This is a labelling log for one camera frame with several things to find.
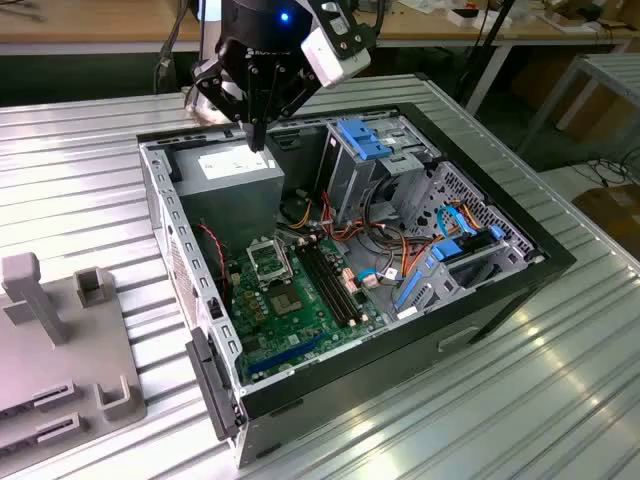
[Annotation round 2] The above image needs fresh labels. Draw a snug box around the blue expansion slot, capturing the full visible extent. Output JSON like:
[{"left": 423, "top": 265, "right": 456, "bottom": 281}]
[{"left": 248, "top": 332, "right": 327, "bottom": 376}]

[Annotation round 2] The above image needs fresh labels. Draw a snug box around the white flat box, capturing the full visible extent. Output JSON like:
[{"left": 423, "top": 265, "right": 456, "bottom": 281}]
[{"left": 446, "top": 5, "right": 514, "bottom": 30}]

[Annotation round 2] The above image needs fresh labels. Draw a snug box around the grey parts rack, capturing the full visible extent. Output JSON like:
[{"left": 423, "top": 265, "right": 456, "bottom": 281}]
[{"left": 0, "top": 252, "right": 149, "bottom": 461}]

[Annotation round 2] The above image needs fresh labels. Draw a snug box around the red black fan wire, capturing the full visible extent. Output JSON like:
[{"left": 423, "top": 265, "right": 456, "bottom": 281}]
[{"left": 197, "top": 222, "right": 232, "bottom": 297}]

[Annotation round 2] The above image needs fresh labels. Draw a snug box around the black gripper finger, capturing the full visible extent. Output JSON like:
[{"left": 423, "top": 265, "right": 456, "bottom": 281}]
[
  {"left": 191, "top": 57, "right": 260, "bottom": 154},
  {"left": 257, "top": 68, "right": 322, "bottom": 154}
]

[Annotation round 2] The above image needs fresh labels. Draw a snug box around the blue drive cage latch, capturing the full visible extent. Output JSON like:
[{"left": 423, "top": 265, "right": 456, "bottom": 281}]
[{"left": 337, "top": 118, "right": 397, "bottom": 162}]

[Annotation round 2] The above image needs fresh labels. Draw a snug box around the blue plastic rail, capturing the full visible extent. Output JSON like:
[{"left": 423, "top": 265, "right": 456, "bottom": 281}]
[{"left": 393, "top": 263, "right": 435, "bottom": 312}]

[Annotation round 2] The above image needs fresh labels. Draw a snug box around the black case side latch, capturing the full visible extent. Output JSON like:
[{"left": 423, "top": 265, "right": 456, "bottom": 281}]
[{"left": 184, "top": 327, "right": 247, "bottom": 442}]

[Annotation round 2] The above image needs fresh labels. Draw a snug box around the blue disk wire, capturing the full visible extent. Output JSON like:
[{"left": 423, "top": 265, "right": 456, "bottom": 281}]
[{"left": 435, "top": 201, "right": 477, "bottom": 242}]

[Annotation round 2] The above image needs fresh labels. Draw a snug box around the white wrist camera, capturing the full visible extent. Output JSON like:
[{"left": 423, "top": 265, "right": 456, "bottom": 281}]
[{"left": 299, "top": 0, "right": 379, "bottom": 90}]

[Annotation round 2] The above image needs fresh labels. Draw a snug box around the green motherboard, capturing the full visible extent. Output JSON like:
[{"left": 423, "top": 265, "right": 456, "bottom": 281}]
[{"left": 227, "top": 234, "right": 389, "bottom": 386}]

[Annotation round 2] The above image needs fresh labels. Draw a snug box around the long wooden desk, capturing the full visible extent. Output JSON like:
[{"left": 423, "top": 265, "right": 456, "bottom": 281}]
[{"left": 0, "top": 0, "right": 640, "bottom": 117}]

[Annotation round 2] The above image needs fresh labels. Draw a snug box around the CPU socket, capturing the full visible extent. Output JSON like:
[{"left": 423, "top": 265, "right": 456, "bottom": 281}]
[{"left": 267, "top": 284, "right": 307, "bottom": 320}]

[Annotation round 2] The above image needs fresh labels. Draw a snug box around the grey perforated disk bay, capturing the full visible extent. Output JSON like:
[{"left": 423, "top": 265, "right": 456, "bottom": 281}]
[{"left": 392, "top": 159, "right": 547, "bottom": 321}]

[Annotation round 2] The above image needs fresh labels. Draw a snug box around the yellow black wire bundle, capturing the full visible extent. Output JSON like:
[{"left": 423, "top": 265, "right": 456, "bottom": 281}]
[{"left": 279, "top": 192, "right": 321, "bottom": 236}]

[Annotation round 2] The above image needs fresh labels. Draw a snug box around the orange wire bundle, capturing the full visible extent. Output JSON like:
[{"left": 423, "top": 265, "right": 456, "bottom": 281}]
[
  {"left": 399, "top": 232, "right": 444, "bottom": 282},
  {"left": 319, "top": 189, "right": 366, "bottom": 247}
]

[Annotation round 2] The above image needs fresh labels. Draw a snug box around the metal socket cover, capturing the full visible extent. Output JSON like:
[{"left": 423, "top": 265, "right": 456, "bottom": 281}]
[{"left": 246, "top": 237, "right": 295, "bottom": 283}]

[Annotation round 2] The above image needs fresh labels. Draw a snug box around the black open PC case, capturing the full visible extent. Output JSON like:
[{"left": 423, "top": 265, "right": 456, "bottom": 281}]
[{"left": 135, "top": 102, "right": 579, "bottom": 469}]

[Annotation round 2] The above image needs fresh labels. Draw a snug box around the grey optical drive cage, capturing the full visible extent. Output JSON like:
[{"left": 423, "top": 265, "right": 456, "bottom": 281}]
[{"left": 317, "top": 115, "right": 444, "bottom": 227}]

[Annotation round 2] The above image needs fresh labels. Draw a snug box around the brown cardboard box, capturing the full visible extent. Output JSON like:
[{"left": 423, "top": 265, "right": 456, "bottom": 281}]
[
  {"left": 509, "top": 49, "right": 576, "bottom": 119},
  {"left": 571, "top": 183, "right": 640, "bottom": 246},
  {"left": 554, "top": 79, "right": 634, "bottom": 146}
]

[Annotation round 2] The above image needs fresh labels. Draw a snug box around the blue disk carrier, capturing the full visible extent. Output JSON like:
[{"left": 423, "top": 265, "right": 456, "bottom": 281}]
[{"left": 430, "top": 225, "right": 505, "bottom": 265}]

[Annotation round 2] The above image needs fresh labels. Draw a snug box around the black tripod stand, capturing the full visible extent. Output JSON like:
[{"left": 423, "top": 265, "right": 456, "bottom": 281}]
[{"left": 452, "top": 0, "right": 519, "bottom": 109}]

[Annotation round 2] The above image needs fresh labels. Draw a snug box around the blue wire with pale plug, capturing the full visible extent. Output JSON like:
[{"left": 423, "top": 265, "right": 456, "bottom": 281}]
[{"left": 355, "top": 267, "right": 401, "bottom": 292}]

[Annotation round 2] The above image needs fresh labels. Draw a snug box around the grey metal frame shelf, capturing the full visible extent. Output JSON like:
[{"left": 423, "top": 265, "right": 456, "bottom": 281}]
[{"left": 517, "top": 52, "right": 640, "bottom": 157}]

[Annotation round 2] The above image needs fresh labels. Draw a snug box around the grey power supply unit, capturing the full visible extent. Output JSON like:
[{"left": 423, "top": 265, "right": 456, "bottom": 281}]
[{"left": 169, "top": 138, "right": 287, "bottom": 251}]

